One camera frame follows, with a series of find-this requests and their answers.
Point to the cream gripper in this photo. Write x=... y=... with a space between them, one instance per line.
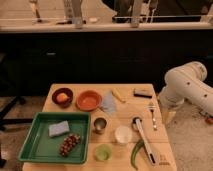
x=168 y=114

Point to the black whiteboard eraser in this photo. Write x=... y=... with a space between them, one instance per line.
x=142 y=93

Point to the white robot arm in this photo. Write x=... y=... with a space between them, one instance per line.
x=185 y=82

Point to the silver fork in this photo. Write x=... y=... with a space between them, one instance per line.
x=151 y=109

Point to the green chili pepper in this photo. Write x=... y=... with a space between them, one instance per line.
x=135 y=150

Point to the white cup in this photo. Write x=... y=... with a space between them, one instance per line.
x=123 y=135

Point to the grey cloth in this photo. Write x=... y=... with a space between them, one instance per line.
x=108 y=103

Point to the small metal cup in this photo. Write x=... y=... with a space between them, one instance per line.
x=100 y=125

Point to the orange bowl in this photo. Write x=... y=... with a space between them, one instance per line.
x=88 y=100

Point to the red grape bunch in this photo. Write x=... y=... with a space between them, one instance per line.
x=69 y=143

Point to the dark brown bowl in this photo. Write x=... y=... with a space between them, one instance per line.
x=68 y=92

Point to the orange fruit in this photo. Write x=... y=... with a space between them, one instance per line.
x=61 y=97

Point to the blue sponge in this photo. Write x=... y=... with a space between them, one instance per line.
x=58 y=129

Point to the green plastic tray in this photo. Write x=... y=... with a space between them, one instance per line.
x=39 y=147

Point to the dark counter cabinet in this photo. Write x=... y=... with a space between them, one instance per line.
x=34 y=61

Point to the black office chair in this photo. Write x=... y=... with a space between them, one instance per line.
x=4 y=112

